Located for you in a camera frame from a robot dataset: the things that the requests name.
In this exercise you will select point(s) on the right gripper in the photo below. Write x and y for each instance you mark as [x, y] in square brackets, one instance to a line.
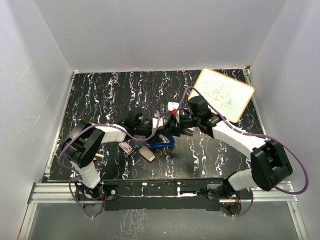
[174, 126]

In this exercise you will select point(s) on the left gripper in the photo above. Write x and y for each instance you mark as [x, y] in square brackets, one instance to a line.
[159, 132]

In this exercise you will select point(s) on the staple strip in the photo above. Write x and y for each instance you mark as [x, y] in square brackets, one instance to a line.
[147, 154]

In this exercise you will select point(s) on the red staple box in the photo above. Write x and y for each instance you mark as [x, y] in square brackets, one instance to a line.
[125, 147]

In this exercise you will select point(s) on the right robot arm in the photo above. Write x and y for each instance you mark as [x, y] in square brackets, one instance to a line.
[269, 163]

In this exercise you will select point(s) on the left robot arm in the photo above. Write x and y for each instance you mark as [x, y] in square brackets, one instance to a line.
[83, 142]

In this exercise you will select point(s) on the white marker pen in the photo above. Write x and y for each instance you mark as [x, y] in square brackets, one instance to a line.
[99, 155]

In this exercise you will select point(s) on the yellow framed whiteboard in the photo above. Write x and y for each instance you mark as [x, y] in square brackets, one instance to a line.
[226, 94]

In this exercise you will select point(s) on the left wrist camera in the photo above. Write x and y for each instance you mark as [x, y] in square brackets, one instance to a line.
[157, 123]

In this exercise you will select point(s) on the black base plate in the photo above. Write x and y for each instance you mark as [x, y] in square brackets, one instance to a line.
[158, 194]

